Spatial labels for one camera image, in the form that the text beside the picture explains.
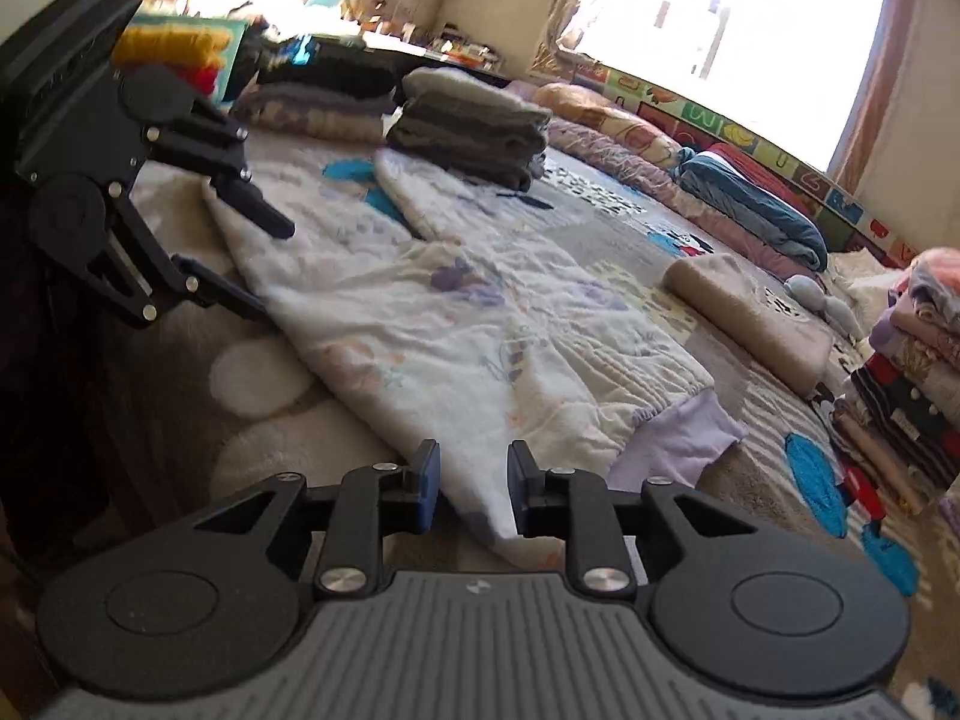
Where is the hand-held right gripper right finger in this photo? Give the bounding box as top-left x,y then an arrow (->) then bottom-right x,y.
508,441 -> 760,599

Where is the brown curtain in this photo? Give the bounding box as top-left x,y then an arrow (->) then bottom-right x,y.
826,0 -> 928,188

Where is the grey plush toy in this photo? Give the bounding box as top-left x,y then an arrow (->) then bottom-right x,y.
783,273 -> 868,340

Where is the colourful foam play mat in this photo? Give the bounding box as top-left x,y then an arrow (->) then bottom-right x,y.
567,52 -> 925,268

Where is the folded beige cloth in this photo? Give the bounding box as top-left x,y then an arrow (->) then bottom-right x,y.
663,252 -> 835,400

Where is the stack of folded grey clothes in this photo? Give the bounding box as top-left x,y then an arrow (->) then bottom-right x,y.
385,66 -> 554,193

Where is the floral pink pillow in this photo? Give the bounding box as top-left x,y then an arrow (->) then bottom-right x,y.
531,81 -> 682,167

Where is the white floral bedsheet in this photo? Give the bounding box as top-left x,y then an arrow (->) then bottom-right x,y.
201,147 -> 749,542

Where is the window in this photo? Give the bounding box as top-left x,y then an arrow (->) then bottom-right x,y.
561,0 -> 893,175

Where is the folded striped blanket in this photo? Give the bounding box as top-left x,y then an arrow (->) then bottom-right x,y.
238,81 -> 400,145

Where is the folded blue quilt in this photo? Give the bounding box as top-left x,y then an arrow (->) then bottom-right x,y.
676,142 -> 829,272

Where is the printed cartoon blanket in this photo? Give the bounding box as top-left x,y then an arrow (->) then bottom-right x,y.
112,120 -> 925,601

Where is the dark desk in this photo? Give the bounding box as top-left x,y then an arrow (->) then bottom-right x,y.
256,33 -> 514,100

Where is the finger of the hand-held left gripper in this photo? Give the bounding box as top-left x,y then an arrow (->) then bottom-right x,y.
82,181 -> 271,329
147,94 -> 296,241

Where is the stack of folded colourful clothes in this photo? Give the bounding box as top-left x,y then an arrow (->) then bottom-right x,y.
828,246 -> 960,520

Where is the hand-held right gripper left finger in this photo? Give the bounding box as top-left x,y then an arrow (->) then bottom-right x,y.
195,439 -> 441,601

